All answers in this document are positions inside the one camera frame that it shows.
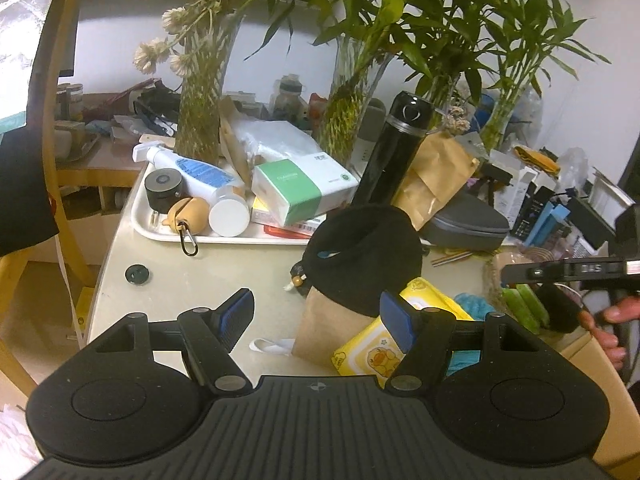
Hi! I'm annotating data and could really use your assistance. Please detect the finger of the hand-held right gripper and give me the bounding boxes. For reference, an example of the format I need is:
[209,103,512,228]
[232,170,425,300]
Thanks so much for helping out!
[500,258,629,289]

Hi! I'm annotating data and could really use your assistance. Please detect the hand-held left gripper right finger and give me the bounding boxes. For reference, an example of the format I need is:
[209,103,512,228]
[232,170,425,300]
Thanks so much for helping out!
[379,290,546,396]

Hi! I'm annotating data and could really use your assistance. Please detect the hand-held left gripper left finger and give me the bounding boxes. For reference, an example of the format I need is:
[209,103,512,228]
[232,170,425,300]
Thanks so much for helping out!
[89,287,258,396]

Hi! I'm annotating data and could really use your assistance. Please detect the yellow wet wipes packet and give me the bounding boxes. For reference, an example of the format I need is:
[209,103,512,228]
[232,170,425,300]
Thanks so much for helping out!
[330,277,476,378]

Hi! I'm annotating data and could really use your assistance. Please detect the white plastic spoon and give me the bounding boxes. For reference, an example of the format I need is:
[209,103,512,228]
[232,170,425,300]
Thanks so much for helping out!
[251,338,295,355]

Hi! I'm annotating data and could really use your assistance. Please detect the person's right hand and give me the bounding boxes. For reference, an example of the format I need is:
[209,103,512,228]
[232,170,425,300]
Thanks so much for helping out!
[579,296,640,377]

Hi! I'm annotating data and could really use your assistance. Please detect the black fuzzy plush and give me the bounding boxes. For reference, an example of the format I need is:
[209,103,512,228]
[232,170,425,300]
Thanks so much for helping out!
[541,283,584,334]

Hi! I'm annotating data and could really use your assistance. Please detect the light blue box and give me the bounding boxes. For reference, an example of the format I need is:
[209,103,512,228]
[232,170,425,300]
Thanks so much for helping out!
[526,202,572,249]

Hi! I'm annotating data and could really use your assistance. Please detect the basket with green items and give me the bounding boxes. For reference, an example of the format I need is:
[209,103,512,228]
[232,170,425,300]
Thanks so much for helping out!
[501,283,552,336]

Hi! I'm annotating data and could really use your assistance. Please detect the black knit hat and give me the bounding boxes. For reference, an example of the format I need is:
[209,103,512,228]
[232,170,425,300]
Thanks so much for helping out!
[302,205,425,319]

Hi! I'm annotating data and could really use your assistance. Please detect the wooden bead charm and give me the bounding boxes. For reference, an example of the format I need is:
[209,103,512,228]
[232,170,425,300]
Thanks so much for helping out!
[284,264,309,294]

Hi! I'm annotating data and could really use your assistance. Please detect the small brown paper bag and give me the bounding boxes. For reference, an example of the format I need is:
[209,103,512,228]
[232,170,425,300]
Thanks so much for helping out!
[291,287,387,364]

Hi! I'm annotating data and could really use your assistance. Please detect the black carabiner clip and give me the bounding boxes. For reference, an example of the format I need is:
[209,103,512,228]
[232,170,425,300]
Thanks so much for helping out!
[179,227,200,257]

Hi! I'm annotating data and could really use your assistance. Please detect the blue fluffy cloth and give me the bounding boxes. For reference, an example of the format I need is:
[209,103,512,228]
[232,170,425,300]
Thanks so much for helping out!
[446,291,502,377]

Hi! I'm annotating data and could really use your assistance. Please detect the striped wooden sticks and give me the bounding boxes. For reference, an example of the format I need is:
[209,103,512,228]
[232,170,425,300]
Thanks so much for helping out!
[430,249,474,267]

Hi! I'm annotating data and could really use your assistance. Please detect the clear plastic bag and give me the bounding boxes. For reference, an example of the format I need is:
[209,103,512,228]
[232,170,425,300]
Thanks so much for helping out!
[554,147,592,197]

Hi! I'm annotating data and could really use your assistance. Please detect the red flat packet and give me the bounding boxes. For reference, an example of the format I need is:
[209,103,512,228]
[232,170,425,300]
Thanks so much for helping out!
[264,224,317,237]

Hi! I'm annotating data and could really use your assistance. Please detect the white-lidded jar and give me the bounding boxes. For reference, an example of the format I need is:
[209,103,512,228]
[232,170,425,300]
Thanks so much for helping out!
[207,185,251,237]

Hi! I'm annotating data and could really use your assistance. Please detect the flat white box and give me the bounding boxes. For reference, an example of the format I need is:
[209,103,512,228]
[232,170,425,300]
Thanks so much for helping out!
[250,199,327,235]

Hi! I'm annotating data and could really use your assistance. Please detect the grey zip case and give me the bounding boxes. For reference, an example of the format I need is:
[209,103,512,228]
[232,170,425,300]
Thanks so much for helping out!
[420,192,511,253]

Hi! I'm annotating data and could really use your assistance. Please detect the tan duck-shaped pouch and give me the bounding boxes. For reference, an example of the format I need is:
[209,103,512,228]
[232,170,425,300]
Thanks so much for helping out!
[166,196,211,236]

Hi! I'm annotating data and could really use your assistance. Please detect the yellow and black cloth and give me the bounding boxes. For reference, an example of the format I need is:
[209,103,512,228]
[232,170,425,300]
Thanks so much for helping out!
[514,145,562,174]

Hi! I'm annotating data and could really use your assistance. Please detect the white plastic tray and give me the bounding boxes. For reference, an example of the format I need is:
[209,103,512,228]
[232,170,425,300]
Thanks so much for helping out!
[131,160,431,248]

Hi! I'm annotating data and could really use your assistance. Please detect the green and white tissue pack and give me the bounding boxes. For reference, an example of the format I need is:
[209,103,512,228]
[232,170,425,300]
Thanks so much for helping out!
[250,153,361,228]

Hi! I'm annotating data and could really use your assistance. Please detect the black round speaker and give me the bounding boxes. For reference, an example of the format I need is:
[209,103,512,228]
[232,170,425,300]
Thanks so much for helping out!
[144,167,184,215]

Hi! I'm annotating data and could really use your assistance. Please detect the brown cardboard box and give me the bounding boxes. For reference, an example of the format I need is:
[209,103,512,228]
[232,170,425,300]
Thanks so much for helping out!
[562,329,640,480]

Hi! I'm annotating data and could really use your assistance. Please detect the white spray bottle blue label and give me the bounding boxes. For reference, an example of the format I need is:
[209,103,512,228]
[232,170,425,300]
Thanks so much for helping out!
[132,141,242,199]

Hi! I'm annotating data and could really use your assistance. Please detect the large brown paper bag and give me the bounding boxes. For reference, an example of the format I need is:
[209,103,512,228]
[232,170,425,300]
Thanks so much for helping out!
[392,130,481,231]

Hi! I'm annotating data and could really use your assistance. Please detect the black thermos bottle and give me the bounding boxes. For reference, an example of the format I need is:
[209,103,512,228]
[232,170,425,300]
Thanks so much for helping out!
[352,91,433,209]

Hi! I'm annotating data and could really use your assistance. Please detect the crumpled brown paper wrap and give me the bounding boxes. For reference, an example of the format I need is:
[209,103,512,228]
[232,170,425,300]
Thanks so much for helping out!
[219,97,252,188]

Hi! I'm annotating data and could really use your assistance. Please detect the small glass vase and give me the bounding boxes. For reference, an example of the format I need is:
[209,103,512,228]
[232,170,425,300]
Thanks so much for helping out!
[479,77,532,150]

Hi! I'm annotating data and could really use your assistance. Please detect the white plastic bag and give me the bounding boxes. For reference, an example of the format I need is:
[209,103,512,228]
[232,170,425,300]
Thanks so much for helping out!
[232,120,326,167]

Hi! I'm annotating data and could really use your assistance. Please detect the wooden side table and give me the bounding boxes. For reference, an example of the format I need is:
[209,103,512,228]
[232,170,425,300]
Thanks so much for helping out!
[54,132,147,213]

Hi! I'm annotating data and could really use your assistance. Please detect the black eyeglasses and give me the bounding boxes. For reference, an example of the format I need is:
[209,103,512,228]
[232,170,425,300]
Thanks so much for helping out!
[132,99,179,137]

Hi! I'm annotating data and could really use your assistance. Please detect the glass vase with bamboo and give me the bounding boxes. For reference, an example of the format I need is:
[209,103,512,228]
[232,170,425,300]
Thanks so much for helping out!
[317,37,396,167]

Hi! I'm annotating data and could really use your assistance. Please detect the dark glass jar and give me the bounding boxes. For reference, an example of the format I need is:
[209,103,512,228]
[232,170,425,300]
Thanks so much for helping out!
[271,75,309,122]

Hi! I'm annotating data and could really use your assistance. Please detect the dried white flowers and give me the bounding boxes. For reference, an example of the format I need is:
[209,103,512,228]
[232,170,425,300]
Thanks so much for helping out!
[132,0,236,78]

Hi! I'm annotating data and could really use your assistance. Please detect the green bamboo plant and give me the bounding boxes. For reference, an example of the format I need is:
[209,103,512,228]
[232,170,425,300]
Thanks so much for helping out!
[120,0,613,106]

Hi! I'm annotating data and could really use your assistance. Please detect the wooden chair frame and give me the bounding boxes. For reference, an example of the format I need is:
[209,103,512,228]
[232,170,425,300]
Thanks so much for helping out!
[0,0,103,401]

